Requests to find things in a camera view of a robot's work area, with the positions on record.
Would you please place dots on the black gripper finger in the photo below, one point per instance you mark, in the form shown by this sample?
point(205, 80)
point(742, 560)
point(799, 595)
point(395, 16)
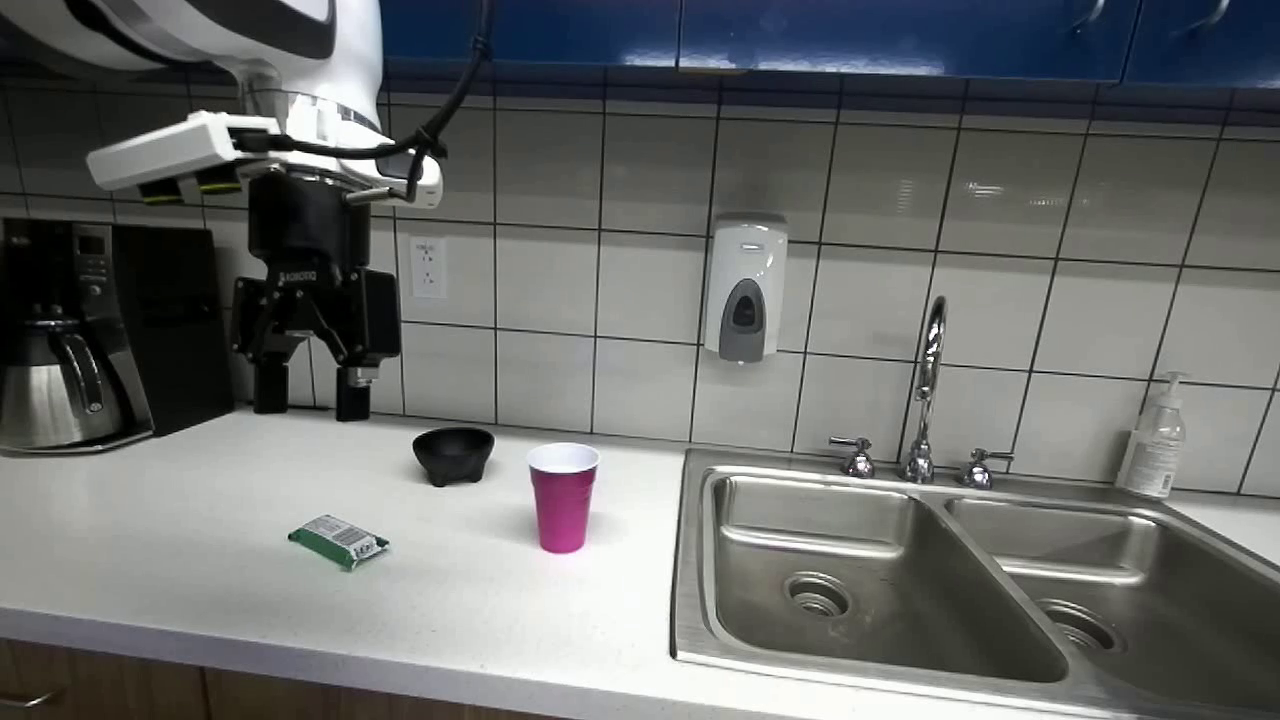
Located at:
point(355, 389)
point(270, 380)

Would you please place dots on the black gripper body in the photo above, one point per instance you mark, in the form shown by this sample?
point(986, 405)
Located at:
point(313, 246)

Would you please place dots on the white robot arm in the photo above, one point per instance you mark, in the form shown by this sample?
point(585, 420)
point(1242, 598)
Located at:
point(308, 73)

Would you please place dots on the small black bowl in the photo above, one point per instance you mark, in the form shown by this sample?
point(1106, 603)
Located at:
point(453, 454)

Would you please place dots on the black coffee maker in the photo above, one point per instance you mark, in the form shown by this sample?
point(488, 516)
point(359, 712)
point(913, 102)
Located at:
point(154, 284)

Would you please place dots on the steel coffee carafe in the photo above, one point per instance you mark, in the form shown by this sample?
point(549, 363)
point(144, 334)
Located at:
point(65, 389)

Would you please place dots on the pink plastic cup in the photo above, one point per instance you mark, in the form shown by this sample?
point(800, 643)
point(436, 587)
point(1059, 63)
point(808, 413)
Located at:
point(561, 482)

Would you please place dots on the blue upper cabinets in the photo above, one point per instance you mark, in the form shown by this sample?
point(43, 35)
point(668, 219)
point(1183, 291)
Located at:
point(1082, 43)

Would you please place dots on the wooden lower cabinet drawers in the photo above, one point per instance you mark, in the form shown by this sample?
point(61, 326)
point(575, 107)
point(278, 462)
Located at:
point(85, 685)

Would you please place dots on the chrome sink faucet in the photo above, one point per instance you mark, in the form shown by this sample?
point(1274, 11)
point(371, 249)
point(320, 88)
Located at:
point(916, 457)

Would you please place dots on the stainless steel double sink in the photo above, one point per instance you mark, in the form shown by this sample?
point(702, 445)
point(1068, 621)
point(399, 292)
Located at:
point(1023, 598)

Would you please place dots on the clear soap pump bottle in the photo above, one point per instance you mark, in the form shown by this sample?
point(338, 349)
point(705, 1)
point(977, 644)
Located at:
point(1154, 445)

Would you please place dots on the white wall power outlet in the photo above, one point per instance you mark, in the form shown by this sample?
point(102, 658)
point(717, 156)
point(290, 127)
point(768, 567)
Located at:
point(424, 272)

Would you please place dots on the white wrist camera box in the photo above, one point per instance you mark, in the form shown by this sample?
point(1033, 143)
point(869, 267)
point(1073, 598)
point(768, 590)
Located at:
point(228, 144)

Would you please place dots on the white wall soap dispenser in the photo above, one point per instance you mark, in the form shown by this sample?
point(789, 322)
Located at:
point(747, 284)

